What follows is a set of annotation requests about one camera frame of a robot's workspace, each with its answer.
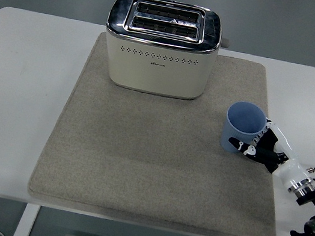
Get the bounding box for light blue ribbed cup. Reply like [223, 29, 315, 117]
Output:
[218, 98, 270, 159]

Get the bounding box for cream and chrome toaster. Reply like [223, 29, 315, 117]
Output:
[95, 0, 236, 107]

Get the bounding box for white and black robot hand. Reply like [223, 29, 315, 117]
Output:
[221, 111, 315, 193]

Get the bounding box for white table leg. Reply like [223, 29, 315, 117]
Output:
[12, 200, 42, 236]

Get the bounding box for beige fabric table mat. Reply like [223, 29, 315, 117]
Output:
[25, 25, 306, 236]

